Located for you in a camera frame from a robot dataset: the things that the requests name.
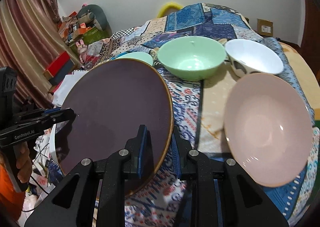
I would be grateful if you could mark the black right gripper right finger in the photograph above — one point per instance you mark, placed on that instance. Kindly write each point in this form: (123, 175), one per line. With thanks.
(222, 192)

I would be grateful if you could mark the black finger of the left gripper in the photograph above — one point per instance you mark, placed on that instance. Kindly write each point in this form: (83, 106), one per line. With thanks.
(59, 115)

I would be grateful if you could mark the dark purple plate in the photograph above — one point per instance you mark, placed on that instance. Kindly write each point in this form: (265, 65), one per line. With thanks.
(110, 102)

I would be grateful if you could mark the pink bowl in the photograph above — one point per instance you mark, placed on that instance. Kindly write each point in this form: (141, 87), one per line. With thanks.
(268, 129)

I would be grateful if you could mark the mint green plate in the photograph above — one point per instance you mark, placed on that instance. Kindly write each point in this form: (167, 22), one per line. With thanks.
(140, 56)

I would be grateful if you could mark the mint green bowl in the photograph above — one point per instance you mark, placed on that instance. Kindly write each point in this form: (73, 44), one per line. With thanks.
(192, 58)

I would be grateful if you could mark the orange sleeve forearm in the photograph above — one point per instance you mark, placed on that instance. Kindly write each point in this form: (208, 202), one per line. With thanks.
(11, 201)

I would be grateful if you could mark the person's left hand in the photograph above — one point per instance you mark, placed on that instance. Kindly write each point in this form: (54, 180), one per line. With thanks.
(24, 164)

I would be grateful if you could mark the white folded cloth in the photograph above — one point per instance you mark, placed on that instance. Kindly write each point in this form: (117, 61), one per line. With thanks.
(66, 86)

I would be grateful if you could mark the red flat box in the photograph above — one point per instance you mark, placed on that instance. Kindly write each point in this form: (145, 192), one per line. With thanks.
(55, 66)

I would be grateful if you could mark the pink bunny toy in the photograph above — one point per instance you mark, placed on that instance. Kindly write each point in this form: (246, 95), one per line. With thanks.
(82, 50)

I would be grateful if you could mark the striped pink curtain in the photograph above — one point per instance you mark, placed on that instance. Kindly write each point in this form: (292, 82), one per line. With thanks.
(29, 43)

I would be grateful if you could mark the patchwork quilt bedspread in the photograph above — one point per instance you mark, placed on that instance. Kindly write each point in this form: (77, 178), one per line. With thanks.
(157, 204)

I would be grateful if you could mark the green cardboard box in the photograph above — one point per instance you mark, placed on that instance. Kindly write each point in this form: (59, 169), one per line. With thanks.
(94, 35)

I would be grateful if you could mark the white patterned bowl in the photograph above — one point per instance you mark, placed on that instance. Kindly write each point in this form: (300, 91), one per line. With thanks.
(248, 57)

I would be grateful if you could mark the yellow ring cushion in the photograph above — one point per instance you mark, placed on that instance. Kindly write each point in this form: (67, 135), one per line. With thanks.
(170, 6)

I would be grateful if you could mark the cardboard box by wall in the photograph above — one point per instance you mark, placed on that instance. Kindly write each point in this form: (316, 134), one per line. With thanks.
(264, 27)

